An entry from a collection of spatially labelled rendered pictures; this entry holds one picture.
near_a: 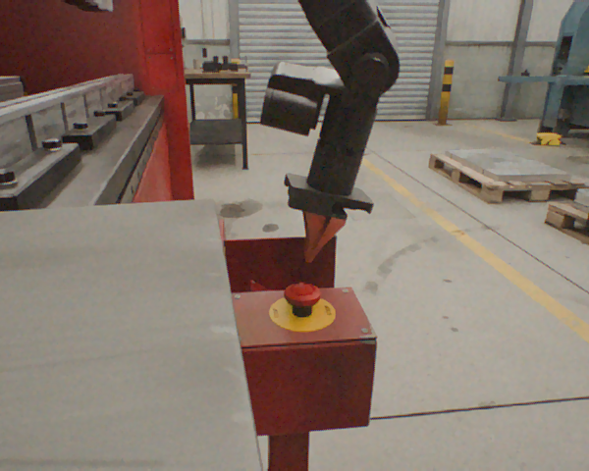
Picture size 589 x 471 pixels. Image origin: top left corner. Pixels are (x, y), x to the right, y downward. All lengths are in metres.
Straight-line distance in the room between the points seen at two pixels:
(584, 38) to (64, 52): 6.42
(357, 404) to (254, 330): 0.14
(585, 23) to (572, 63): 0.49
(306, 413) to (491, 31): 8.43
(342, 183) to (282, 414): 0.26
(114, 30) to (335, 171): 1.80
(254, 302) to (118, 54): 1.81
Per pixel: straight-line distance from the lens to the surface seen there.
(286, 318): 0.47
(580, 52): 7.34
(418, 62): 8.14
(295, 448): 0.64
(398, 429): 1.48
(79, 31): 2.23
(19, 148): 0.75
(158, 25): 2.19
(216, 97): 7.57
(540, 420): 1.66
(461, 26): 8.49
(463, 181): 4.14
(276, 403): 0.48
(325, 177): 0.50
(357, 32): 0.46
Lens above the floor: 1.04
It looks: 22 degrees down
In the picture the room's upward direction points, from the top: straight up
